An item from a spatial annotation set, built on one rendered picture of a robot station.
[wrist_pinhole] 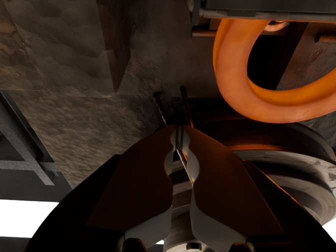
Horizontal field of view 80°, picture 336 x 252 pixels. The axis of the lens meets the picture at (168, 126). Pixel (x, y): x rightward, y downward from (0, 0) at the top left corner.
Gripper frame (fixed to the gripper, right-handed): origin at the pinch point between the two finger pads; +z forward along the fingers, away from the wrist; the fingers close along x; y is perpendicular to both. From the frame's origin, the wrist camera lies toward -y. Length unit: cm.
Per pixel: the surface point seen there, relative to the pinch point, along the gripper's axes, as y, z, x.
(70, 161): 32, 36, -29
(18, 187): 550, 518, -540
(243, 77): -1.0, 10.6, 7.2
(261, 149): 9.3, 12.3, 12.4
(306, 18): -6.7, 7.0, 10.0
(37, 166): 333, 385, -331
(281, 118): 4.4, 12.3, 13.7
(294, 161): 11.7, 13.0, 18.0
